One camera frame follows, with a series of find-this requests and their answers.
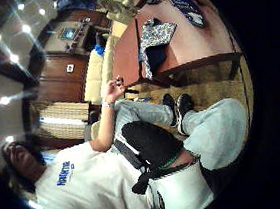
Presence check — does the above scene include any the person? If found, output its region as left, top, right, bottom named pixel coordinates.
left=0, top=62, right=260, bottom=209

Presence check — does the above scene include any white wall socket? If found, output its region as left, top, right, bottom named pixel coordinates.
left=64, top=62, right=76, bottom=74

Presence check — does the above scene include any patterned cloth bag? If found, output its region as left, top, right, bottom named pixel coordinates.
left=134, top=15, right=183, bottom=82

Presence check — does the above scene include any small black object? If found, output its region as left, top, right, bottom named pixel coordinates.
left=145, top=0, right=164, bottom=7

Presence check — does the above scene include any reddish wooden table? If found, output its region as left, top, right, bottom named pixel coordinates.
left=104, top=0, right=246, bottom=92

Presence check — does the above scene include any brown wooden cabinet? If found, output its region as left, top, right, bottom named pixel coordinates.
left=22, top=5, right=121, bottom=109

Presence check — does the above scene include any small blue screen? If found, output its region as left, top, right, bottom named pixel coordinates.
left=59, top=26, right=78, bottom=42

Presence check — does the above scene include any small blue object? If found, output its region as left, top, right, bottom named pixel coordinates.
left=93, top=43, right=107, bottom=58

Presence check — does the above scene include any black shoe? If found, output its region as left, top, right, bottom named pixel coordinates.
left=173, top=92, right=198, bottom=137
left=161, top=92, right=180, bottom=129

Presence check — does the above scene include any slatted window blind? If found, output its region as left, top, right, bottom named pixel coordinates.
left=28, top=96, right=95, bottom=146

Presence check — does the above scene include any white wristband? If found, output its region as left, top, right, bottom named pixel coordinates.
left=101, top=100, right=116, bottom=110

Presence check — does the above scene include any cream sofa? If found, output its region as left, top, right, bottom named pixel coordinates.
left=73, top=0, right=162, bottom=106

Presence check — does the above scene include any blue packet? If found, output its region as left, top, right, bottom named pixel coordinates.
left=164, top=0, right=206, bottom=33

